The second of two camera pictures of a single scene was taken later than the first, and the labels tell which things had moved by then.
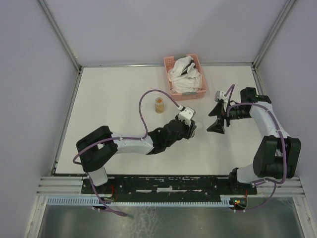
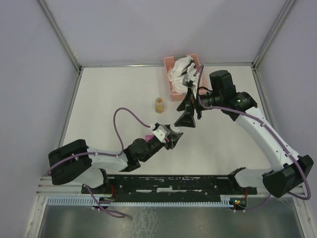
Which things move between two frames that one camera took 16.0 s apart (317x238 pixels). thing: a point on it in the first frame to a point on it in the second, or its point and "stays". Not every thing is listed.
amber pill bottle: (159, 105) stays
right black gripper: (219, 110) to (186, 119)
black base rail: (201, 187) stays
